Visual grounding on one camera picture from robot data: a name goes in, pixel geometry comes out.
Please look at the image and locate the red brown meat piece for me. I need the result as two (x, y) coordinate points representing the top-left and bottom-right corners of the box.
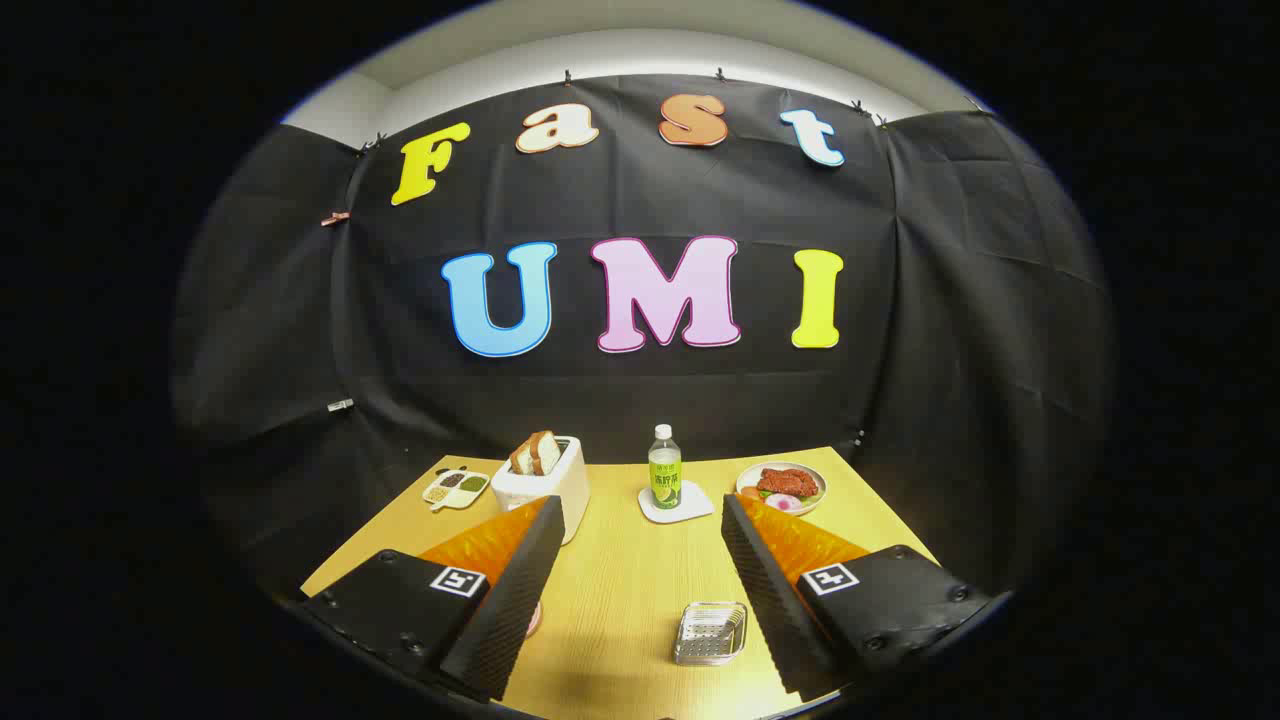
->
(757, 467), (819, 498)

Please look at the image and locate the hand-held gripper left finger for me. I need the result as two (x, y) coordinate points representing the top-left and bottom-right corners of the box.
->
(298, 495), (567, 703)

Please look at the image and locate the green label drink bottle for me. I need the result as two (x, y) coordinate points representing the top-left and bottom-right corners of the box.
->
(648, 423), (683, 510)

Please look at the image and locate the white divided condiment tray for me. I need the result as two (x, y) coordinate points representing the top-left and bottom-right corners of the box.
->
(421, 468), (491, 511)

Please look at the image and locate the white plate with food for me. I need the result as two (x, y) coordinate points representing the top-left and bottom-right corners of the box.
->
(735, 461), (828, 517)

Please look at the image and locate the white toaster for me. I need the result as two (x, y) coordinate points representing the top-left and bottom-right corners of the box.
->
(490, 436), (592, 546)

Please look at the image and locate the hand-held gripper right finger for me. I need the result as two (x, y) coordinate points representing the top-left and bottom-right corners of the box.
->
(720, 492), (993, 699)

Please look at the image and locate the white square coaster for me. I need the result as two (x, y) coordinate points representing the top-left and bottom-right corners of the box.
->
(637, 481), (715, 525)

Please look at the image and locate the metal wire basket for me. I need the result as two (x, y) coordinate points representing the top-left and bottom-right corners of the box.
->
(673, 601), (749, 667)

